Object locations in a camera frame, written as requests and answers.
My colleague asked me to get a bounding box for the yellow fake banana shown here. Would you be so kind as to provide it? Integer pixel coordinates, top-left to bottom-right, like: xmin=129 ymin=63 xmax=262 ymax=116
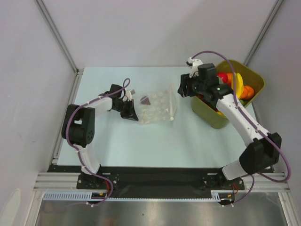
xmin=235 ymin=73 xmax=244 ymax=98

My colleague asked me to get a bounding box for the red fake apple in bin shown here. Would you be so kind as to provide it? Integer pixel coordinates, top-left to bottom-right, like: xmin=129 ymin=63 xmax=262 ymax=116
xmin=217 ymin=72 xmax=228 ymax=83

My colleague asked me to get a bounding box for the left aluminium corner post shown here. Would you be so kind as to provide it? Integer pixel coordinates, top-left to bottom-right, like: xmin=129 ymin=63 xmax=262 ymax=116
xmin=34 ymin=0 xmax=79 ymax=75

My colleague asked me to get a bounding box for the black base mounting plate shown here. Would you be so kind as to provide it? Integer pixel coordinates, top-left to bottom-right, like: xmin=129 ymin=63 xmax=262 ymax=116
xmin=47 ymin=164 xmax=275 ymax=200

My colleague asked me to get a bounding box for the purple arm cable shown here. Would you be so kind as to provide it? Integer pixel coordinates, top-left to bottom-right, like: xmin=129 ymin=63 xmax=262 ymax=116
xmin=43 ymin=78 xmax=131 ymax=214
xmin=191 ymin=50 xmax=292 ymax=207

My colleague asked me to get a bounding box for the orange fake tangerine front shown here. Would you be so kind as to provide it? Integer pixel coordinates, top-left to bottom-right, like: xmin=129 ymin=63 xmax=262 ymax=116
xmin=240 ymin=86 xmax=251 ymax=99

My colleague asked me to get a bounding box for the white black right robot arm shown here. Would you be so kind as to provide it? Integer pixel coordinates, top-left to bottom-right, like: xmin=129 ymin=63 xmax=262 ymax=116
xmin=178 ymin=60 xmax=282 ymax=180

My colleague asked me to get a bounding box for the orange fake tangerine right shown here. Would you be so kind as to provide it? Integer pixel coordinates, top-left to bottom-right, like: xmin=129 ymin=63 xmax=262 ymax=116
xmin=246 ymin=86 xmax=254 ymax=99

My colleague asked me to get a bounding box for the aluminium corner post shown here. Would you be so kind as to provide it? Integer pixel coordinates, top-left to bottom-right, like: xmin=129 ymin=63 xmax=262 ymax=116
xmin=34 ymin=0 xmax=79 ymax=75
xmin=243 ymin=0 xmax=285 ymax=66

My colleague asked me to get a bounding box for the clear zip top bag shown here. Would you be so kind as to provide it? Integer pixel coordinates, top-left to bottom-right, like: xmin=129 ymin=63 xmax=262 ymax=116
xmin=135 ymin=83 xmax=178 ymax=125

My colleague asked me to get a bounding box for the white slotted cable duct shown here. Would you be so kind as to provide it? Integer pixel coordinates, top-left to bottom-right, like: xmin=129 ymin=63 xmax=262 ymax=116
xmin=43 ymin=191 xmax=234 ymax=202

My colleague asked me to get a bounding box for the olive green plastic bin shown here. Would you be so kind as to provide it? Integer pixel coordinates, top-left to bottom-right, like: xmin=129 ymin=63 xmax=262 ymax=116
xmin=190 ymin=59 xmax=266 ymax=129

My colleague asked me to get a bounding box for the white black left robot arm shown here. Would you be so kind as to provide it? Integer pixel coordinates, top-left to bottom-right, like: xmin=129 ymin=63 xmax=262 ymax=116
xmin=61 ymin=84 xmax=138 ymax=175

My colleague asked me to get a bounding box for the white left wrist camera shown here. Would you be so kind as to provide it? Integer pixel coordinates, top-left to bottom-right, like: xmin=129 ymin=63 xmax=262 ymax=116
xmin=125 ymin=89 xmax=135 ymax=101

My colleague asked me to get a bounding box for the orange fake tangerine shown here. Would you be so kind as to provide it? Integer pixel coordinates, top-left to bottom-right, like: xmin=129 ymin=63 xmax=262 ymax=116
xmin=240 ymin=86 xmax=251 ymax=99
xmin=246 ymin=86 xmax=254 ymax=99

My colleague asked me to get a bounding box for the right aluminium corner post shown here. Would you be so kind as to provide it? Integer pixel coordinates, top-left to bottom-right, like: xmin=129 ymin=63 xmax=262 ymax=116
xmin=243 ymin=0 xmax=285 ymax=66

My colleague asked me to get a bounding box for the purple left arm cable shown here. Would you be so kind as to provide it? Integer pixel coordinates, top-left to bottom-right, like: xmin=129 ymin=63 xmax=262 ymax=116
xmin=43 ymin=78 xmax=131 ymax=214

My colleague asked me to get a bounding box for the aluminium front frame rail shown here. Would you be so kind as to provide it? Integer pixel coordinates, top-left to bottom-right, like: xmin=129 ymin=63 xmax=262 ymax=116
xmin=33 ymin=172 xmax=290 ymax=193

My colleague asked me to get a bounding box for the orange fake orange rear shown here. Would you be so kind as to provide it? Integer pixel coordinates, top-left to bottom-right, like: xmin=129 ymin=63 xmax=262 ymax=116
xmin=226 ymin=73 xmax=233 ymax=86

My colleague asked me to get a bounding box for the green fake lime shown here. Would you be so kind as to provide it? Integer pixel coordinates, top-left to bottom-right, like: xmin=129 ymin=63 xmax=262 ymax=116
xmin=239 ymin=99 xmax=246 ymax=106

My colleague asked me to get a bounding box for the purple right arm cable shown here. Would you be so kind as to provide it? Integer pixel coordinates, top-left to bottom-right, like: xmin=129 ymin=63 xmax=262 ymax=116
xmin=191 ymin=50 xmax=292 ymax=207

